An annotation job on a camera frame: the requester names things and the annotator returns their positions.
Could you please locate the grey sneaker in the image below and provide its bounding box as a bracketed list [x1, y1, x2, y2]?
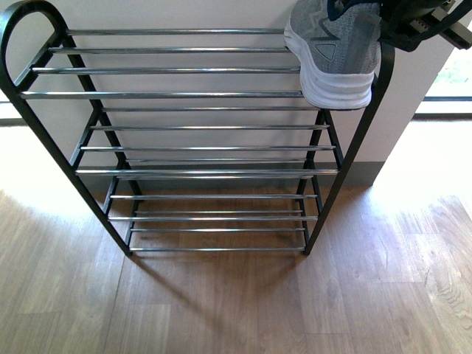
[284, 0, 381, 111]

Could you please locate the black metal shoe rack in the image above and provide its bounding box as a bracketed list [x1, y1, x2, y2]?
[1, 1, 395, 254]

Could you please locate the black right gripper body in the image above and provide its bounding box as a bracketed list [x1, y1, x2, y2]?
[380, 1, 471, 52]

